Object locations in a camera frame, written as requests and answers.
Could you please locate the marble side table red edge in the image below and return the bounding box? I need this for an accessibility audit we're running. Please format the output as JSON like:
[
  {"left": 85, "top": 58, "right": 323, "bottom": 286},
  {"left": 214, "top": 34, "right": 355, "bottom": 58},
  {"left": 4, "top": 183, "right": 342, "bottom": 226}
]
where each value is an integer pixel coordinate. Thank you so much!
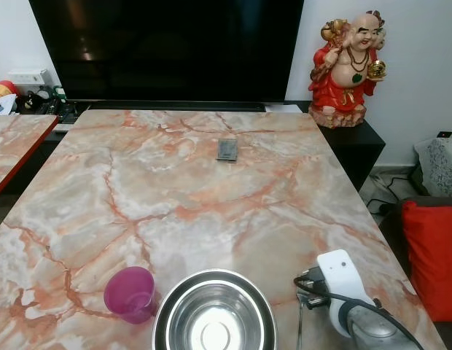
[{"left": 0, "top": 114, "right": 60, "bottom": 200}]

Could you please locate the red and yellow plush toy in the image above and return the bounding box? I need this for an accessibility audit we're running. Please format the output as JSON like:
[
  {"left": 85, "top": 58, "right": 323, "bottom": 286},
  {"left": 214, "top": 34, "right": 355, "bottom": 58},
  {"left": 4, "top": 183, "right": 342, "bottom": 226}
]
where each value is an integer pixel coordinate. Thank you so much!
[{"left": 0, "top": 79, "right": 20, "bottom": 99}]

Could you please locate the silver metal fork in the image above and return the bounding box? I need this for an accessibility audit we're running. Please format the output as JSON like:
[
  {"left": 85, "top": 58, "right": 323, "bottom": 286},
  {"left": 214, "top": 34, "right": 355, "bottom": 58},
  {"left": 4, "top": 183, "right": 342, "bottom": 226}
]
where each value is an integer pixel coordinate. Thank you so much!
[{"left": 295, "top": 290, "right": 307, "bottom": 350}]

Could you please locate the stainless steel bowl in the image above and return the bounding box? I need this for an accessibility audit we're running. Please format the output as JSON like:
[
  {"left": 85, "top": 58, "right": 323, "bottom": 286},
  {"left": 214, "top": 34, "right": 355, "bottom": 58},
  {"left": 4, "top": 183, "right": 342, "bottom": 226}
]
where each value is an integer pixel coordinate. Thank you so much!
[{"left": 152, "top": 269, "right": 278, "bottom": 350}]

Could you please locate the large black television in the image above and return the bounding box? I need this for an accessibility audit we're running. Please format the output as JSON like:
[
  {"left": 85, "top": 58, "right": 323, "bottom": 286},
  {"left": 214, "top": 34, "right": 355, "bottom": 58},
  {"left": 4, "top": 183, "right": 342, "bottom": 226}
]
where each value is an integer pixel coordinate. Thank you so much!
[{"left": 29, "top": 0, "right": 305, "bottom": 104}]

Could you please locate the red laughing Buddha statue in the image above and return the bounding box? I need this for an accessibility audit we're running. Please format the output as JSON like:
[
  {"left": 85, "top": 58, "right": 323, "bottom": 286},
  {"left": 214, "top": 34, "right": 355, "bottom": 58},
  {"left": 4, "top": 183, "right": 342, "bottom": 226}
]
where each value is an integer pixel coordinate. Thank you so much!
[{"left": 308, "top": 10, "right": 388, "bottom": 129}]

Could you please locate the red cushion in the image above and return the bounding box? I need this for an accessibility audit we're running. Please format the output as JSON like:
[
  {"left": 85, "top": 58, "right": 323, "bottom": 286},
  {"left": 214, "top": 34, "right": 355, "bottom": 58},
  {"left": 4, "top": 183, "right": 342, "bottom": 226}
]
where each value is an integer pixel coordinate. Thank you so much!
[{"left": 401, "top": 200, "right": 452, "bottom": 324}]

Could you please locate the purple plastic cup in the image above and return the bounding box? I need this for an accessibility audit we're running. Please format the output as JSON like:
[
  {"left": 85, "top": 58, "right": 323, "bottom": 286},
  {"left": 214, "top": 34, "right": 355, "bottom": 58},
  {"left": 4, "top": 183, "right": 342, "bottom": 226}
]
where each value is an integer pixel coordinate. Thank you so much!
[{"left": 104, "top": 266, "right": 156, "bottom": 324}]

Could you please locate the grey speckled cushion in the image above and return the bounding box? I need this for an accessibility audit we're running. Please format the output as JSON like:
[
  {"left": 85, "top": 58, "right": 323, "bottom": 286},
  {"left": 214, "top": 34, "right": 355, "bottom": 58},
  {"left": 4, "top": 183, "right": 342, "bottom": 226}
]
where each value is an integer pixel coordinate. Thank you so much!
[{"left": 413, "top": 136, "right": 452, "bottom": 198}]

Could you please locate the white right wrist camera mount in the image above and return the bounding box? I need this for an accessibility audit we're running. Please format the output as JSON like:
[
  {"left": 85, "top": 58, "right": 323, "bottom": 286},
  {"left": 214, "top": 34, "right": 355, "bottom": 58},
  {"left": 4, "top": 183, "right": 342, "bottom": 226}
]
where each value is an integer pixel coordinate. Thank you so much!
[{"left": 317, "top": 249, "right": 377, "bottom": 316}]

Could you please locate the small grey flat device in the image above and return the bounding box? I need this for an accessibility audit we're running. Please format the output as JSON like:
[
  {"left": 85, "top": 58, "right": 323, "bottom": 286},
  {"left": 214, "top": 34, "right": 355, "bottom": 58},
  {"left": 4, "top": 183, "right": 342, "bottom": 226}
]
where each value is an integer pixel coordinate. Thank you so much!
[{"left": 217, "top": 138, "right": 238, "bottom": 163}]

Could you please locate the black floor cable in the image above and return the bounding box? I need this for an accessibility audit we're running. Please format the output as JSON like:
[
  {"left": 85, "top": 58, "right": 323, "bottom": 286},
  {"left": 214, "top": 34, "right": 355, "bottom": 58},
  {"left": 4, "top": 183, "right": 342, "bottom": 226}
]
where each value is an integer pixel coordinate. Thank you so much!
[{"left": 365, "top": 171, "right": 410, "bottom": 217}]

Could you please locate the black gadget pile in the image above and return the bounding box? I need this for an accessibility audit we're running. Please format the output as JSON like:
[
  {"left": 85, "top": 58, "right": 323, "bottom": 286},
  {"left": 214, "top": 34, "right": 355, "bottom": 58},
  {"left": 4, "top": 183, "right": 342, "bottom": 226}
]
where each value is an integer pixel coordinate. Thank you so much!
[{"left": 16, "top": 87, "right": 82, "bottom": 122}]

